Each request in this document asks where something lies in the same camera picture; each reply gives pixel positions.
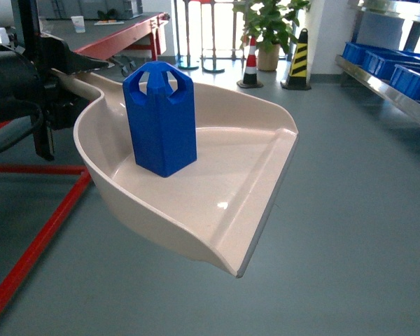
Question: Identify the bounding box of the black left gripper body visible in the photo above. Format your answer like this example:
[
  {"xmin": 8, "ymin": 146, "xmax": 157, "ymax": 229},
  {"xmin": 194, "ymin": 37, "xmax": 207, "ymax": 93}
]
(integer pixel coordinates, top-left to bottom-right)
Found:
[{"xmin": 0, "ymin": 37, "xmax": 88, "ymax": 161}]

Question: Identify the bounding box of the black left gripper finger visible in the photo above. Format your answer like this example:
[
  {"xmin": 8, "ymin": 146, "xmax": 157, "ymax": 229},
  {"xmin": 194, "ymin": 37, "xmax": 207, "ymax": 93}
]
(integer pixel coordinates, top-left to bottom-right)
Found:
[{"xmin": 45, "ymin": 36, "xmax": 109, "ymax": 75}]

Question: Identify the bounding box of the blue plastic block part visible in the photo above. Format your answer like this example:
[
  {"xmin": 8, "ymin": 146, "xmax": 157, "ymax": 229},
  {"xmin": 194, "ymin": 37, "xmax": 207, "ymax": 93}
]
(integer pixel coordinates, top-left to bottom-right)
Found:
[{"xmin": 122, "ymin": 61, "xmax": 197, "ymax": 178}]

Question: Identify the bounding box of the beige plastic dustpan tray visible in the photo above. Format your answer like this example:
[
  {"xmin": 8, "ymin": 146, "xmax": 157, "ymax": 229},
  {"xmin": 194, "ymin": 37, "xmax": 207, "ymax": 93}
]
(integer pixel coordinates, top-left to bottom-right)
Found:
[{"xmin": 59, "ymin": 73, "xmax": 298, "ymax": 278}]

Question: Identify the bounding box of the stainless steel shelf rack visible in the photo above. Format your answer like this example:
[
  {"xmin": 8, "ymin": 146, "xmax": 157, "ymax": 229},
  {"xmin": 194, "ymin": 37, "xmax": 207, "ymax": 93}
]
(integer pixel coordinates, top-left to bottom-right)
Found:
[{"xmin": 335, "ymin": 1, "xmax": 420, "ymax": 125}]

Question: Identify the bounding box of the paper cup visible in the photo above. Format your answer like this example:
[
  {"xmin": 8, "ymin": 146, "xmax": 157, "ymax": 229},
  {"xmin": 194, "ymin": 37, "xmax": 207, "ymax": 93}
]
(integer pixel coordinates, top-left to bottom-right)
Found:
[{"xmin": 71, "ymin": 15, "xmax": 85, "ymax": 34}]

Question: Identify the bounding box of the red white traffic cone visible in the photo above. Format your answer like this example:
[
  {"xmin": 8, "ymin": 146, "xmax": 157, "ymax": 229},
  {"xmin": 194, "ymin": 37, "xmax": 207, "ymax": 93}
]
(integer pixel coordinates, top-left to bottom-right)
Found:
[{"xmin": 237, "ymin": 36, "xmax": 263, "ymax": 88}]

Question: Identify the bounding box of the potted green plant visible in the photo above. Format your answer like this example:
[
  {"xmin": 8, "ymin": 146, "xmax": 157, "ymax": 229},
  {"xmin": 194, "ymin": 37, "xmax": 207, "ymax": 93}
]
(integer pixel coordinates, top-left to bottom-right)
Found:
[{"xmin": 233, "ymin": 0, "xmax": 311, "ymax": 72}]

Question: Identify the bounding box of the yellow black traffic cone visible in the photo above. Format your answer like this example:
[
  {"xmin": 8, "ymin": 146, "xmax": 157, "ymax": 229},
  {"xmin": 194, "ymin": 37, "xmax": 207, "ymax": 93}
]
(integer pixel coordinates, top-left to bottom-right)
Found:
[{"xmin": 281, "ymin": 28, "xmax": 311, "ymax": 90}]

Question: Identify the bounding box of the red metal table frame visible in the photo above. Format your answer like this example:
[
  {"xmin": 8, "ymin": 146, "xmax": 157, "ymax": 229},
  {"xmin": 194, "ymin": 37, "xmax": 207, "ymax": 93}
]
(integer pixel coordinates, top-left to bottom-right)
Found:
[{"xmin": 0, "ymin": 13, "xmax": 169, "ymax": 318}]

